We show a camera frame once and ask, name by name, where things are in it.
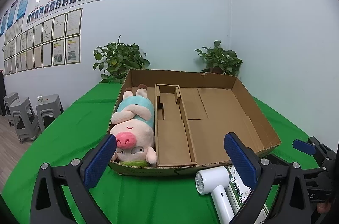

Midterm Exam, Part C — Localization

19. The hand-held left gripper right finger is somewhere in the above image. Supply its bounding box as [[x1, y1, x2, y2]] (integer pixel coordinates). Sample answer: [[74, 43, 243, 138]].
[[223, 132, 314, 224]]

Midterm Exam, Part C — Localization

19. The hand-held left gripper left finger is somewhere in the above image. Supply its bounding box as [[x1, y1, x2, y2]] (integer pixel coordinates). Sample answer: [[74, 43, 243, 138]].
[[30, 133, 117, 224]]

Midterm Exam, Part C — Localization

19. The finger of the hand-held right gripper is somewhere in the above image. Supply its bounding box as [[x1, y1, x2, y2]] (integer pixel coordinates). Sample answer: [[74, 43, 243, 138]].
[[267, 153, 330, 180], [292, 136, 339, 161]]

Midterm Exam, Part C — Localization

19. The person's right hand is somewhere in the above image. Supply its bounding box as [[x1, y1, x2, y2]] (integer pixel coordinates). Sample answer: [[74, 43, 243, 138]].
[[317, 202, 333, 214]]

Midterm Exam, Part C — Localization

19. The green and white carton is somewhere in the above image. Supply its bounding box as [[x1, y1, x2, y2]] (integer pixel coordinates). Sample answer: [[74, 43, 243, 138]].
[[226, 164, 270, 224]]

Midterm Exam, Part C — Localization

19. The white hair dryer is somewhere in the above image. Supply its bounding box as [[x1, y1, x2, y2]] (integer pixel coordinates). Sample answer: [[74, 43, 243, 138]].
[[195, 166, 238, 224]]

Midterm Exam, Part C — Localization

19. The open cardboard box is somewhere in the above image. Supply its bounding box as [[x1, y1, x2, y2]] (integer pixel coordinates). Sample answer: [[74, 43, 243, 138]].
[[107, 69, 282, 177]]

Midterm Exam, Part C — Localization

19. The pink pig plush toy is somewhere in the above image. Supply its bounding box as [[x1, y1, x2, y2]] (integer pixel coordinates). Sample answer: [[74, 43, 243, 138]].
[[109, 83, 157, 168]]

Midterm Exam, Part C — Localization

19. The grey plastic stool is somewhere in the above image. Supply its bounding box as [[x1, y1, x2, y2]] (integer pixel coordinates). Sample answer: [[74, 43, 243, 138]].
[[9, 97, 40, 144], [36, 94, 65, 132], [3, 92, 21, 116]]

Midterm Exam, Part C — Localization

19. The green tablecloth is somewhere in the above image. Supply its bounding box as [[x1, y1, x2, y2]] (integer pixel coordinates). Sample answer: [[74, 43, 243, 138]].
[[0, 79, 327, 224]]

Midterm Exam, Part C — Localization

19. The cardboard divider insert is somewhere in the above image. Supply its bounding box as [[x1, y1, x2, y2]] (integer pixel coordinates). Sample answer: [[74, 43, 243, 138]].
[[154, 83, 198, 168]]

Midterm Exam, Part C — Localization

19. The large potted green plant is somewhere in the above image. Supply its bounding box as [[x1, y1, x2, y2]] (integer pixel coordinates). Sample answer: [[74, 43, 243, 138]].
[[93, 35, 151, 84]]

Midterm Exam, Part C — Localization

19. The small potted green plant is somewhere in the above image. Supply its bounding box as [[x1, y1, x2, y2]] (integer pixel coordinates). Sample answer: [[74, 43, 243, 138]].
[[194, 40, 243, 75]]

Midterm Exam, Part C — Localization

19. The group of framed wall documents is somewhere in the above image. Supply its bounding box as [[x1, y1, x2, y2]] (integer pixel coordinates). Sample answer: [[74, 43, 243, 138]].
[[3, 8, 83, 75]]

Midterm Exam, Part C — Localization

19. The blue wall notice board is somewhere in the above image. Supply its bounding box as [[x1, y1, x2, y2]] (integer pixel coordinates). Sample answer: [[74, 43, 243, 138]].
[[0, 9, 9, 37], [17, 0, 33, 21], [7, 0, 19, 30]]

